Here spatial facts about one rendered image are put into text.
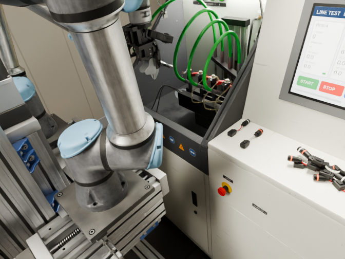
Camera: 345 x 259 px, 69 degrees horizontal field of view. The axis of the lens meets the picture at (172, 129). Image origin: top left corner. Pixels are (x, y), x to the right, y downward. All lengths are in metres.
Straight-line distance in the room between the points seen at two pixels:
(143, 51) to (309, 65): 0.55
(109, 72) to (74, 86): 2.29
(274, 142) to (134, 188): 0.54
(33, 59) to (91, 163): 1.98
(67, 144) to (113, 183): 0.18
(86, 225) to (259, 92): 0.77
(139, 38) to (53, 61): 1.78
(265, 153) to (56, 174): 0.72
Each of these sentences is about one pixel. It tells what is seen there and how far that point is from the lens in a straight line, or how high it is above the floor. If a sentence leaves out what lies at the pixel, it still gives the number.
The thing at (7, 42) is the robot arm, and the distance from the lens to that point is 1.19.
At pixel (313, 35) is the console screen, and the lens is 0.96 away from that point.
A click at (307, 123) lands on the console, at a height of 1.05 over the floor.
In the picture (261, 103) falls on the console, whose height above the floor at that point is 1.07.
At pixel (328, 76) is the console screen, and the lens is 0.95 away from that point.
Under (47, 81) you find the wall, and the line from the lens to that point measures 2.63.
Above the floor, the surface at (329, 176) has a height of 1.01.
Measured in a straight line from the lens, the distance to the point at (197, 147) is 1.06.
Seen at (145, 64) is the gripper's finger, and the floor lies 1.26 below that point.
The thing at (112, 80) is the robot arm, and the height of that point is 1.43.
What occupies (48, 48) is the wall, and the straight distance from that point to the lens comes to 2.59.
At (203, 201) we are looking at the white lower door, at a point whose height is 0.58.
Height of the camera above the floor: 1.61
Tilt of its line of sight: 36 degrees down
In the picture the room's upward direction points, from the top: 8 degrees counter-clockwise
